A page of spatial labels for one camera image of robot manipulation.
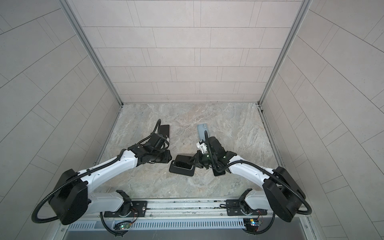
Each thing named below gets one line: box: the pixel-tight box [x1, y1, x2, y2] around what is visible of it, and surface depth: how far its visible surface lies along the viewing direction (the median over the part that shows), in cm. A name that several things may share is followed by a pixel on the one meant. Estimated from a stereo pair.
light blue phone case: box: [197, 123, 208, 141], surface depth 104 cm
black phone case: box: [169, 160, 196, 177], surface depth 84 cm
